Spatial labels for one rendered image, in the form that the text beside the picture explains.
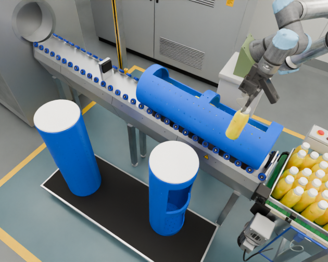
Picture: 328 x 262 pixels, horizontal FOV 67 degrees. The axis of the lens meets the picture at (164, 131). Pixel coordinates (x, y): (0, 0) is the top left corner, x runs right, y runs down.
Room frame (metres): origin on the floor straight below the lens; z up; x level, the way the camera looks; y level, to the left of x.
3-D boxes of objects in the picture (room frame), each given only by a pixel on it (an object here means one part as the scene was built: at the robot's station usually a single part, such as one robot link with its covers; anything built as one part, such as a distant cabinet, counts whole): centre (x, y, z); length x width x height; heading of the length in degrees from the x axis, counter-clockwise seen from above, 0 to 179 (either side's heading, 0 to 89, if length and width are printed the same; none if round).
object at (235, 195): (0.80, -0.54, 0.31); 0.06 x 0.06 x 0.63; 56
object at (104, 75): (1.57, 0.47, 1.00); 0.10 x 0.04 x 0.15; 146
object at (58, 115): (1.05, 0.68, 1.03); 0.28 x 0.28 x 0.01
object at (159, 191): (0.76, -0.07, 0.59); 0.28 x 0.28 x 0.88
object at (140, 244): (0.86, 0.28, 0.08); 1.50 x 0.52 x 0.15; 62
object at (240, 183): (1.41, 0.24, 0.79); 2.17 x 0.29 x 0.34; 56
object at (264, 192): (0.63, -0.55, 0.95); 0.10 x 0.07 x 0.10; 146
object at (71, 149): (1.05, 0.68, 0.59); 0.28 x 0.28 x 0.88
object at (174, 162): (0.76, -0.07, 1.03); 0.28 x 0.28 x 0.01
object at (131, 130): (1.35, 0.28, 0.31); 0.06 x 0.06 x 0.63; 56
